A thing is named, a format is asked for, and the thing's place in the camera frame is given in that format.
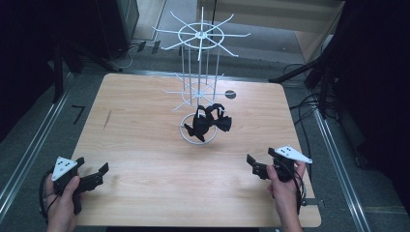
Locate metal floor rail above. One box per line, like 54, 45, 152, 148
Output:
0, 72, 74, 216
312, 107, 371, 232

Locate white floor cable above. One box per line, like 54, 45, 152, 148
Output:
117, 43, 140, 71

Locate light wooden furniture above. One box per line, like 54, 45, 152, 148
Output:
196, 0, 346, 64

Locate black floor cables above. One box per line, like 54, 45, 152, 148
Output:
283, 62, 339, 162

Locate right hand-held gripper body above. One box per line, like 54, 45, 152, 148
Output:
251, 145, 313, 184

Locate black cabinet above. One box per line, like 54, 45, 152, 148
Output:
96, 0, 140, 61

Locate black bow tie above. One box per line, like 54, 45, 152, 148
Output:
204, 102, 233, 133
183, 105, 217, 143

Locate person's right hand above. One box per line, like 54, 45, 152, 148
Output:
266, 161, 307, 212

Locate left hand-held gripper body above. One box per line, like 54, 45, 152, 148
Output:
50, 156, 105, 217

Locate white wire display rack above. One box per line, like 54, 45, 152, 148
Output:
152, 6, 251, 146

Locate person's left hand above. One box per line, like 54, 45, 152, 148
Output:
44, 175, 81, 232

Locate black metal stand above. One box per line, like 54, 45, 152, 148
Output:
269, 47, 342, 120
52, 40, 124, 104

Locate hand-held gripper cable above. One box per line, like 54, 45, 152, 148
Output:
289, 159, 308, 217
38, 169, 55, 223

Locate black table clamp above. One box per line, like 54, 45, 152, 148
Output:
301, 197, 326, 209

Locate left hand-held gripper cable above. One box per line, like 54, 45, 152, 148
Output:
38, 169, 55, 223

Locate dark curtain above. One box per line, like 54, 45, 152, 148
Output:
0, 0, 98, 143
335, 0, 410, 207

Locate right hand-held gripper cable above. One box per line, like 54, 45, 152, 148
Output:
289, 159, 308, 217

